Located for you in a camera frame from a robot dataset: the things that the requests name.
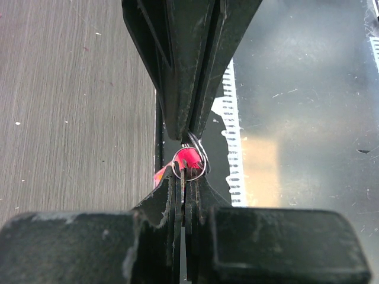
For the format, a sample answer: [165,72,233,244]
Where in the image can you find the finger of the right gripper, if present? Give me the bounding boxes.
[121,1,215,140]
[189,0,262,138]

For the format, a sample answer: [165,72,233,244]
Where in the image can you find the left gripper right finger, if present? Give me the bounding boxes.
[185,170,371,283]

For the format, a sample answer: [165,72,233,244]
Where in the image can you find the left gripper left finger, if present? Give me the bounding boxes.
[1,170,181,283]

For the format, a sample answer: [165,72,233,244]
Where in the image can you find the silver keyring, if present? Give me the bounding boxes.
[171,146,207,181]

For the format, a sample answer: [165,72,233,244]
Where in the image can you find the white slotted cable duct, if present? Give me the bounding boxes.
[211,60,248,207]

